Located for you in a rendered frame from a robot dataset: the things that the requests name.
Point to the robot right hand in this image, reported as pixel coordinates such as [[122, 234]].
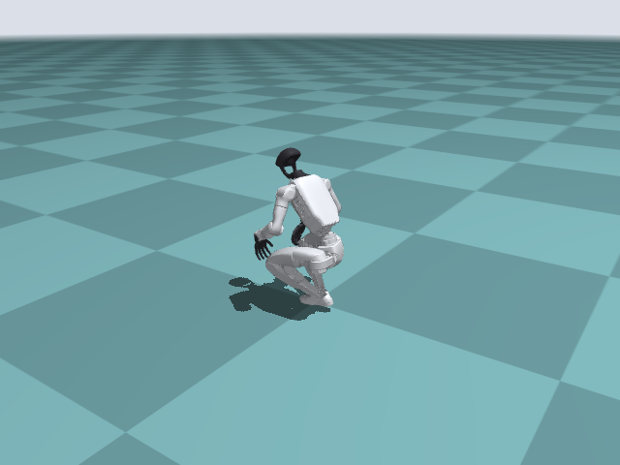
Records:
[[298, 231]]

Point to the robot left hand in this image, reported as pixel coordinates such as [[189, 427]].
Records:
[[261, 245]]

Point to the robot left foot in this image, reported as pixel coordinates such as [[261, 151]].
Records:
[[325, 301]]

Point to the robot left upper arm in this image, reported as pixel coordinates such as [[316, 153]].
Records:
[[284, 195]]

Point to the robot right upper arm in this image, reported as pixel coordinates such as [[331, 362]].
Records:
[[328, 185]]

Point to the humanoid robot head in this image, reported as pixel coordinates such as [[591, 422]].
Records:
[[288, 158]]

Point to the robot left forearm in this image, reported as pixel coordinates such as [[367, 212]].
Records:
[[263, 233]]

